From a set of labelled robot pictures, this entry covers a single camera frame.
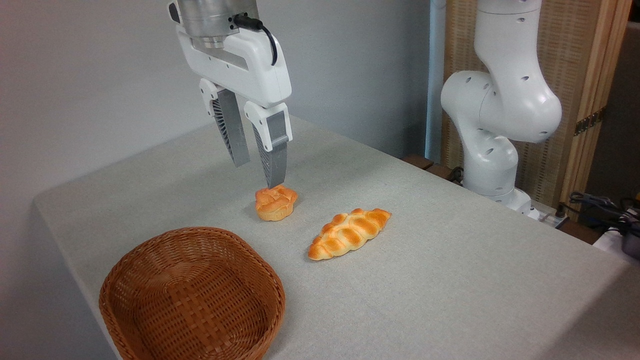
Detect brown wicker basket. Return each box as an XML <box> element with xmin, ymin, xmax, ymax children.
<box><xmin>98</xmin><ymin>226</ymin><xmax>287</xmax><ymax>360</ymax></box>

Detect dark brown wooden ledge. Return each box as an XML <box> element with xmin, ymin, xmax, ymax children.
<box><xmin>402</xmin><ymin>154</ymin><xmax>465</xmax><ymax>187</ymax></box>

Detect long braided bread loaf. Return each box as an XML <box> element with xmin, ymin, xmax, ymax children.
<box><xmin>307</xmin><ymin>207</ymin><xmax>393</xmax><ymax>262</ymax></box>

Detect small round bread bun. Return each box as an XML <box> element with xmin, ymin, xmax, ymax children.
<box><xmin>254</xmin><ymin>184</ymin><xmax>299</xmax><ymax>223</ymax></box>

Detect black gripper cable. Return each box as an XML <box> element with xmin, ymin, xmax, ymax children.
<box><xmin>233</xmin><ymin>14</ymin><xmax>279</xmax><ymax>67</ymax></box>

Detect wood and rattan folding screen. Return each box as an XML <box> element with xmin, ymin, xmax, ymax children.
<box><xmin>442</xmin><ymin>0</ymin><xmax>634</xmax><ymax>222</ymax></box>

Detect black cable bundle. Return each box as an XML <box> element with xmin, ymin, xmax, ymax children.
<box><xmin>556</xmin><ymin>191</ymin><xmax>640</xmax><ymax>237</ymax></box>

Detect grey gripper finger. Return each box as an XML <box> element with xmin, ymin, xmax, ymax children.
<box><xmin>199</xmin><ymin>78</ymin><xmax>251</xmax><ymax>168</ymax></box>
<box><xmin>243</xmin><ymin>101</ymin><xmax>294</xmax><ymax>190</ymax></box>

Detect light blue vertical pipe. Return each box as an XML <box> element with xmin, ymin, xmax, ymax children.
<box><xmin>424</xmin><ymin>0</ymin><xmax>447</xmax><ymax>164</ymax></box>

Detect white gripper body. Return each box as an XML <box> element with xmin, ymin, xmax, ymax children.
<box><xmin>175</xmin><ymin>25</ymin><xmax>293</xmax><ymax>109</ymax></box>

